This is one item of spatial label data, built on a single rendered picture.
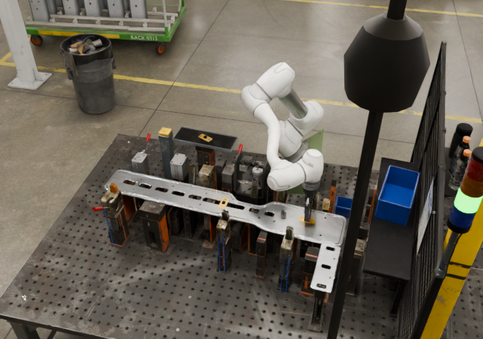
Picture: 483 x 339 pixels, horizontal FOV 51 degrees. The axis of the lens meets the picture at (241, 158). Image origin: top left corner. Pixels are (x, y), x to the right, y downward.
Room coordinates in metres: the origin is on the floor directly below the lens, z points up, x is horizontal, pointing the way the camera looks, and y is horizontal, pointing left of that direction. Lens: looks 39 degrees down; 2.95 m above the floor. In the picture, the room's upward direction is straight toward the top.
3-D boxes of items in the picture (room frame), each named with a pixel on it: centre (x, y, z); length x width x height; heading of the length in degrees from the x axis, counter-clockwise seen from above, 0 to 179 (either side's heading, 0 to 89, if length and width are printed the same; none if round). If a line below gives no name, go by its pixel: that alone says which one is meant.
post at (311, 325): (1.47, -0.37, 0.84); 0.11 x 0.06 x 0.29; 162
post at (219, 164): (2.26, 0.12, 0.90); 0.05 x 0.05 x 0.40; 72
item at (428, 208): (1.61, -0.84, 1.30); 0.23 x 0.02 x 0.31; 162
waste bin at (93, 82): (4.59, 1.53, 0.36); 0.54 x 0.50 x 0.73; 167
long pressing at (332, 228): (2.02, 0.12, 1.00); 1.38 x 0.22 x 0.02; 72
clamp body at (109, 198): (2.03, 0.72, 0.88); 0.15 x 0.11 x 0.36; 162
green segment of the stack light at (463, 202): (1.10, -0.68, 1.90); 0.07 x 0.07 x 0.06
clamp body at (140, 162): (2.36, 0.61, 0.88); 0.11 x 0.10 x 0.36; 162
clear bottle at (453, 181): (1.68, -0.96, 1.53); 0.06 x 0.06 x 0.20
